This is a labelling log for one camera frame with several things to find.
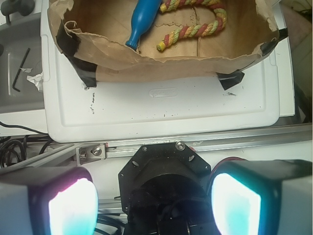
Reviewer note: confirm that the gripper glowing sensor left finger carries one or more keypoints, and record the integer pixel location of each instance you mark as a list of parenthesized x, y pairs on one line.
[(47, 201)]

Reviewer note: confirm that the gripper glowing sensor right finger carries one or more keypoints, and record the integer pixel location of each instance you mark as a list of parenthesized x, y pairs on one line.
[(263, 197)]

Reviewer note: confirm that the blue plastic bottle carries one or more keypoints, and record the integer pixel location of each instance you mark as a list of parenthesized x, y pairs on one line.
[(142, 18)]

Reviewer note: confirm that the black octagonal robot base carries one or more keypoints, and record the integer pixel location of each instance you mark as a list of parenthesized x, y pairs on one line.
[(163, 191)]

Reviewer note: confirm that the white plastic bin lid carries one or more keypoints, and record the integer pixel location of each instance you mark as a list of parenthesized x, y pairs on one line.
[(115, 111)]

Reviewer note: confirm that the grey plastic container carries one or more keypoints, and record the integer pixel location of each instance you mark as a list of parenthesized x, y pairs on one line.
[(15, 39)]

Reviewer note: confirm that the black allen key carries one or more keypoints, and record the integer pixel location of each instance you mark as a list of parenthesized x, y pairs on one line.
[(19, 70)]

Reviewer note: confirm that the crumpled white paper scrap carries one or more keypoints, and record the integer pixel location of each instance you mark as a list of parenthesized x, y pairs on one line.
[(37, 79)]

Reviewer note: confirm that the brown paper bag tray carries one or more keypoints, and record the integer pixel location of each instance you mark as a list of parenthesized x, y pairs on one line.
[(92, 35)]

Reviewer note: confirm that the aluminium extrusion rail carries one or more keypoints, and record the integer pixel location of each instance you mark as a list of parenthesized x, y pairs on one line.
[(268, 143)]

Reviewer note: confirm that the metal corner bracket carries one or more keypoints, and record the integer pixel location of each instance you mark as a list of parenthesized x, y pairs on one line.
[(90, 153)]

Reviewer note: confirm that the multicolour twisted rope toy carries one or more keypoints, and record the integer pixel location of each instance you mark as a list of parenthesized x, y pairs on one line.
[(191, 31)]

